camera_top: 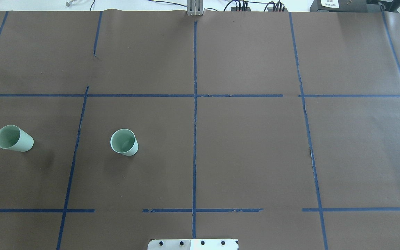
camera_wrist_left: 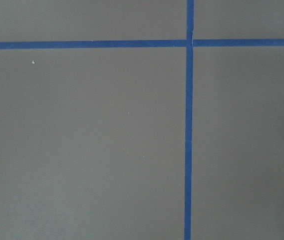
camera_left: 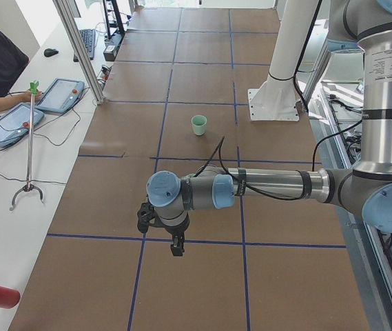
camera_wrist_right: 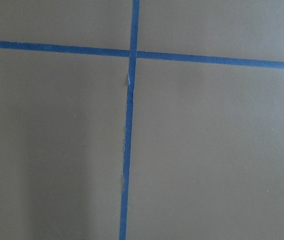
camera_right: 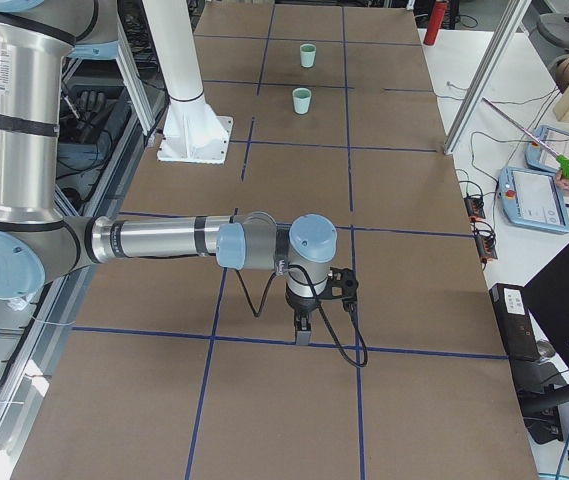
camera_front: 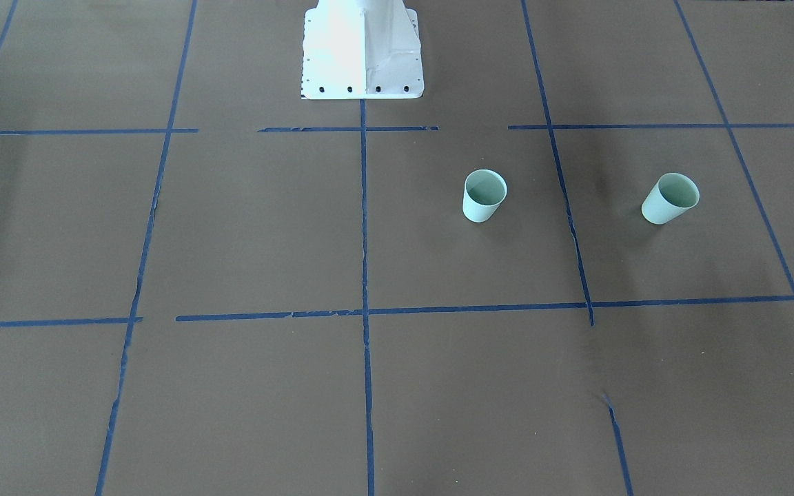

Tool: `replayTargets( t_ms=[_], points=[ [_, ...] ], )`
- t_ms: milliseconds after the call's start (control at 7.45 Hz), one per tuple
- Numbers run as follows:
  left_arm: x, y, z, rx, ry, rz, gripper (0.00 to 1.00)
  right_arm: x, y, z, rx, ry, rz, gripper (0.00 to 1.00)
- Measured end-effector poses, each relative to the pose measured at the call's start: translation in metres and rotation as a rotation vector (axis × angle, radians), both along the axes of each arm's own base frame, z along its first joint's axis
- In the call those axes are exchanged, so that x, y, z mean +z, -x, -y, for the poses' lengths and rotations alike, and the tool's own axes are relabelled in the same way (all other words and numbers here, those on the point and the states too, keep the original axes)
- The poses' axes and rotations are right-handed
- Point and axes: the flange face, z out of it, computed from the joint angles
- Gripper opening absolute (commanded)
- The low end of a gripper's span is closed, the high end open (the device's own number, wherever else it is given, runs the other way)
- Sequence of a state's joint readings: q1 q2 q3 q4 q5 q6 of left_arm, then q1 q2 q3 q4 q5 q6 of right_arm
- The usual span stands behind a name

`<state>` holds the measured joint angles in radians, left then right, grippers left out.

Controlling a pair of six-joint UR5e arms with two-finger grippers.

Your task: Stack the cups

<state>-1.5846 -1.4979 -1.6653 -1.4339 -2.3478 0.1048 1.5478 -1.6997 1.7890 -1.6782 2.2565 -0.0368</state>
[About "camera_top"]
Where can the mint green cup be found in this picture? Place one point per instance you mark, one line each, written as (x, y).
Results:
(15, 139)
(124, 142)

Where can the brown paper table cover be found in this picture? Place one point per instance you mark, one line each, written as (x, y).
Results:
(280, 130)

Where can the black box with label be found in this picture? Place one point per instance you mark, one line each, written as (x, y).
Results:
(341, 6)

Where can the grey aluminium post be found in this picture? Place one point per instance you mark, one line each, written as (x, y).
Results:
(195, 8)

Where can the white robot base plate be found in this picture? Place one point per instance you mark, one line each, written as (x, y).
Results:
(193, 244)

